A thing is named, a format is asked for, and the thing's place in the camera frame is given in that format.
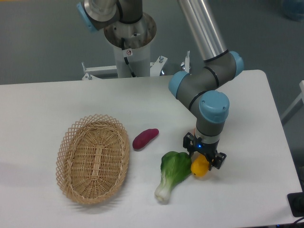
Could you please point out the purple sweet potato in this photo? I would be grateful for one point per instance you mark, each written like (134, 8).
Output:
(141, 140)

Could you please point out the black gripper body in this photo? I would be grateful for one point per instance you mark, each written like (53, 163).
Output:
(205, 145)

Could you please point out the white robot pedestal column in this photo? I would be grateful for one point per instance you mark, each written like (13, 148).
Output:
(131, 45)

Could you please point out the white frame at right edge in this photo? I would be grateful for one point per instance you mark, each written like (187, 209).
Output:
(294, 107)

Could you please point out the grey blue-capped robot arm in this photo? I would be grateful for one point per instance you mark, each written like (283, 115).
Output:
(198, 93)

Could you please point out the woven wicker basket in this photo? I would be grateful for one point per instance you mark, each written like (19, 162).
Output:
(93, 159)

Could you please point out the green bok choy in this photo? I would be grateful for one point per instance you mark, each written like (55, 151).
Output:
(175, 168)

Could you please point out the black device at table edge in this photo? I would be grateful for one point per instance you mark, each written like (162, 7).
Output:
(296, 203)

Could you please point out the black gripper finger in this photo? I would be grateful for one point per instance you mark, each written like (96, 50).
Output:
(188, 140)
(216, 159)

